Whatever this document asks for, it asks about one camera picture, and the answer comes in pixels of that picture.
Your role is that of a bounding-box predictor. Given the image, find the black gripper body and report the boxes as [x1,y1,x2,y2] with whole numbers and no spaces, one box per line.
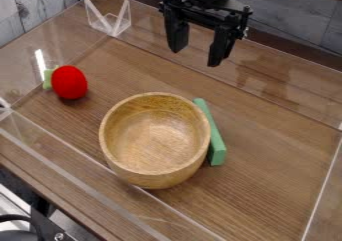
[160,0,253,39]

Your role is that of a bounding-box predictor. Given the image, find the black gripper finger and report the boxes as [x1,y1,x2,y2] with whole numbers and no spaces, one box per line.
[207,25,237,67]
[164,8,190,53]

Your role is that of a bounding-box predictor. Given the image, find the red felt strawberry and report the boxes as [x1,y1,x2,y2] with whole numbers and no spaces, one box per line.
[43,65,88,100]

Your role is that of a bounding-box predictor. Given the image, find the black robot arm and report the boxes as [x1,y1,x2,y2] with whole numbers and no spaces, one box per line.
[159,0,253,67]

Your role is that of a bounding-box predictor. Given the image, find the wooden bowl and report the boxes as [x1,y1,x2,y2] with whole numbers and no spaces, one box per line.
[99,92,211,189]

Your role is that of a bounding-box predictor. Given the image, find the green rectangular block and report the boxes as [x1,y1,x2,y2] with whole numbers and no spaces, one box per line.
[194,98,227,166]

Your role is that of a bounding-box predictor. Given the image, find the clear acrylic enclosure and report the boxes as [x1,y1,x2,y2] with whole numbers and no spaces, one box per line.
[0,0,342,241]

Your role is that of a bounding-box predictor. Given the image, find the black metal bracket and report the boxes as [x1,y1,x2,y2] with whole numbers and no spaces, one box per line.
[29,208,78,241]

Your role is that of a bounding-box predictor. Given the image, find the black cable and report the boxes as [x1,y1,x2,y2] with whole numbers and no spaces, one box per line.
[0,214,33,225]

